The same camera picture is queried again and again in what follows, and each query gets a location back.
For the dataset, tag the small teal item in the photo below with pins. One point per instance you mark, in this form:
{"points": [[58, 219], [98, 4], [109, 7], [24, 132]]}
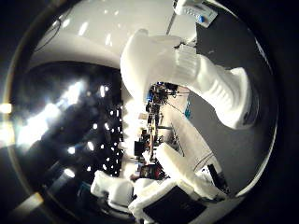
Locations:
{"points": [[188, 110]]}

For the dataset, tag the cluttered equipment rack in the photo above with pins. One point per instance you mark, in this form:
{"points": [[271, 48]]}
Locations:
{"points": [[153, 124]]}

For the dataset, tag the grey monitor stand pole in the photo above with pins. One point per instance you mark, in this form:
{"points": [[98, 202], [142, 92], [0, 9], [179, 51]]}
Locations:
{"points": [[171, 25]]}

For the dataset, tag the computer monitor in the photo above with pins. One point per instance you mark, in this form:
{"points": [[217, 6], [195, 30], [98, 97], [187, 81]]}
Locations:
{"points": [[194, 12]]}

